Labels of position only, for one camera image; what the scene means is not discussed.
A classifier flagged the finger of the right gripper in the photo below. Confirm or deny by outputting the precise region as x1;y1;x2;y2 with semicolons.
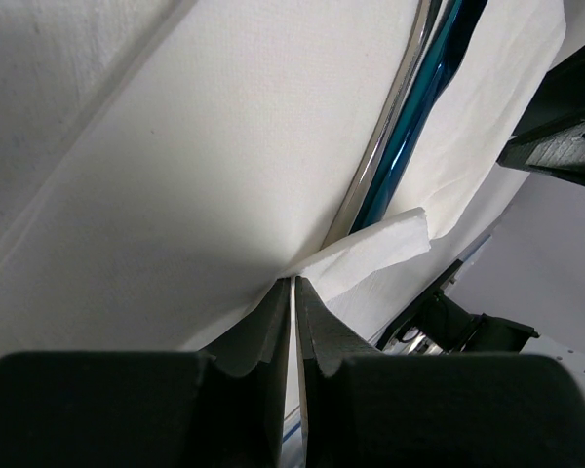
497;46;585;186

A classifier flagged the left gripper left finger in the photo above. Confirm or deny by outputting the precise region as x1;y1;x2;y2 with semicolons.
0;279;290;467

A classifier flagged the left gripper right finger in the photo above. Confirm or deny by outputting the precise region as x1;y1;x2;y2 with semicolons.
294;277;585;467

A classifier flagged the silver metal fork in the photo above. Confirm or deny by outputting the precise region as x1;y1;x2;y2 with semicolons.
321;0;443;249

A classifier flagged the white paper napkin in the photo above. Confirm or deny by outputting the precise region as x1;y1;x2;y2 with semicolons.
0;0;568;440

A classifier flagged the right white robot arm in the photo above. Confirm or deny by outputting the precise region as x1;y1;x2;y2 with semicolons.
376;46;585;354

